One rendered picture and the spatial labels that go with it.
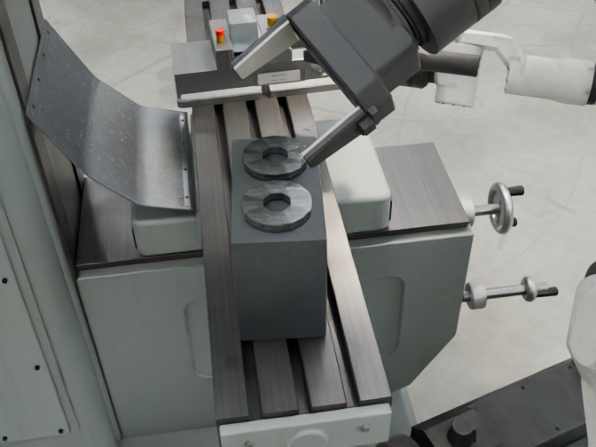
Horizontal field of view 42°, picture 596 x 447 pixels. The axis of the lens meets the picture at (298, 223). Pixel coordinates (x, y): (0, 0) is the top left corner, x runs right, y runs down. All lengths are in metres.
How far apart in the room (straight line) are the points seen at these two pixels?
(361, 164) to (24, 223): 0.64
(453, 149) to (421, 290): 1.46
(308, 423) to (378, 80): 0.53
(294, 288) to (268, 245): 0.09
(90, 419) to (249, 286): 0.86
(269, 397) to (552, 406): 0.67
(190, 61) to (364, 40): 0.95
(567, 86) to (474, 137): 1.86
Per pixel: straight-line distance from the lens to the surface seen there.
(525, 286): 1.78
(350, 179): 1.52
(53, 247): 1.47
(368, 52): 0.63
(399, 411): 1.96
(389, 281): 1.64
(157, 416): 1.89
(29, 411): 1.75
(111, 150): 1.47
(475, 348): 2.37
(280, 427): 1.02
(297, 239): 0.96
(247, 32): 1.53
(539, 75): 1.31
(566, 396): 1.56
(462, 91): 1.30
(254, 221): 0.96
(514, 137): 3.19
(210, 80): 1.53
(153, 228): 1.47
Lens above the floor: 1.81
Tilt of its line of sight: 42 degrees down
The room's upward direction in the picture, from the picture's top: 1 degrees counter-clockwise
